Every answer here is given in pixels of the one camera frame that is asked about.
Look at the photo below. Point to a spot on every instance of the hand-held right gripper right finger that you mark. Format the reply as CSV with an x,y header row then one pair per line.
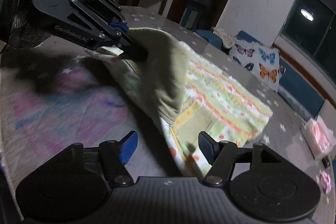
x,y
207,145

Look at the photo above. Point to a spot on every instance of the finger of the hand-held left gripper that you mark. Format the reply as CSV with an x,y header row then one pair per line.
x,y
105,7
134,52

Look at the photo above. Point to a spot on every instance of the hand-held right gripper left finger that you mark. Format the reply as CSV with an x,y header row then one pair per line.
x,y
128,146

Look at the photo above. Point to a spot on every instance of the green patterned pants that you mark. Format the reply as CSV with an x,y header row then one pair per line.
x,y
210,92

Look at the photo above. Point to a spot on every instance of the person's left forearm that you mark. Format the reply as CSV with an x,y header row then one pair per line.
x,y
23,29

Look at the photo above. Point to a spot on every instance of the grey star-print tablecloth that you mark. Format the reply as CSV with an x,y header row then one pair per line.
x,y
65,108

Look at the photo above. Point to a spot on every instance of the white crumpled cloth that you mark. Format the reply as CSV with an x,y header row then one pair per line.
x,y
225,36

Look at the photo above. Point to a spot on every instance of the butterfly print pillow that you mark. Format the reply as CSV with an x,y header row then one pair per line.
x,y
262,61

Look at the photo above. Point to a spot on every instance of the blue sofa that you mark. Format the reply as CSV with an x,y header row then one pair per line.
x,y
302,90

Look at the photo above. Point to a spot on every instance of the white tissue box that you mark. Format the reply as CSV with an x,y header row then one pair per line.
x,y
317,137

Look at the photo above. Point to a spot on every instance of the black remote control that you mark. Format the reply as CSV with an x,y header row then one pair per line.
x,y
326,161

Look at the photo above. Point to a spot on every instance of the small pink cloth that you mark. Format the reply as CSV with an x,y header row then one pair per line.
x,y
326,182

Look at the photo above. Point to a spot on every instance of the beige cushion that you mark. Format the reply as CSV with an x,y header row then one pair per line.
x,y
329,111

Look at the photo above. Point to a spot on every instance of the green framed window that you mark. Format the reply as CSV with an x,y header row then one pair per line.
x,y
309,35

